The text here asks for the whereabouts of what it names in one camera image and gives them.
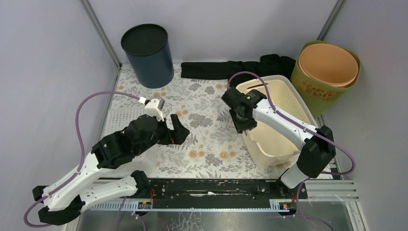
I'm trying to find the black cloth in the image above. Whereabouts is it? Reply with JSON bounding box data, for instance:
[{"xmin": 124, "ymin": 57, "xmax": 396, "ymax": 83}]
[{"xmin": 181, "ymin": 54, "xmax": 296, "ymax": 87}]

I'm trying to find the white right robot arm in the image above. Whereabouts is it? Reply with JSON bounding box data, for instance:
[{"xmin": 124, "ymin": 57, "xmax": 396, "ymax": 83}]
[{"xmin": 221, "ymin": 87, "xmax": 336, "ymax": 198}]

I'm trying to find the orange inner bucket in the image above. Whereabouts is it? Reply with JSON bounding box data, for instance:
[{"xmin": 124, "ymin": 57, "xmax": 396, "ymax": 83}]
[{"xmin": 298, "ymin": 43, "xmax": 358, "ymax": 88}]

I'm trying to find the green ribbed waste bin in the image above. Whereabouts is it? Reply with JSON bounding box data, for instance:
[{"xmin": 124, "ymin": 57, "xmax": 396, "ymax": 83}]
[{"xmin": 290, "ymin": 40, "xmax": 362, "ymax": 118}]

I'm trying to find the cream perforated plastic basket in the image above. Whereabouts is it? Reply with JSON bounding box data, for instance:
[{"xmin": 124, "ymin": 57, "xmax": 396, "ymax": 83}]
[{"xmin": 242, "ymin": 75, "xmax": 317, "ymax": 167}]

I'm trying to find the floral patterned table mat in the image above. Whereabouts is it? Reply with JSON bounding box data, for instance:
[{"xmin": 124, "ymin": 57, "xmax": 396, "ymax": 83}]
[{"xmin": 116, "ymin": 64, "xmax": 297, "ymax": 179}]

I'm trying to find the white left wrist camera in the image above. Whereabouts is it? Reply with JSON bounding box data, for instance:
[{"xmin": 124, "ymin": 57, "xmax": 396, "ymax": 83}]
[{"xmin": 139, "ymin": 97, "xmax": 165, "ymax": 122}]

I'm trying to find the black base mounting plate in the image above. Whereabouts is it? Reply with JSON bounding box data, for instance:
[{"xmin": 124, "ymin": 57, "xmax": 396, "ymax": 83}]
[{"xmin": 145, "ymin": 178, "xmax": 308, "ymax": 202}]

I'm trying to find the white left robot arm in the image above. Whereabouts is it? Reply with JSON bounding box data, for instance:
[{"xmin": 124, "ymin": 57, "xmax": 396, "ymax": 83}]
[{"xmin": 32, "ymin": 114, "xmax": 190, "ymax": 227}]

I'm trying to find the white perforated basket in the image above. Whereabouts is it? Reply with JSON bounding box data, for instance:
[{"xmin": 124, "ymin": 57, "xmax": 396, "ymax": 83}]
[{"xmin": 101, "ymin": 106, "xmax": 161, "ymax": 178}]

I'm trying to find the slotted aluminium cable rail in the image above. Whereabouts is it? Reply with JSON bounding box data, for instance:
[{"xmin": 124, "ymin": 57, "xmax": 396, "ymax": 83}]
[{"xmin": 90, "ymin": 199, "xmax": 295, "ymax": 213}]

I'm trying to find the dark blue cylindrical bin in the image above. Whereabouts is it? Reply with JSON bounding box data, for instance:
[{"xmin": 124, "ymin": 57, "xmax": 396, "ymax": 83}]
[{"xmin": 120, "ymin": 24, "xmax": 174, "ymax": 89}]

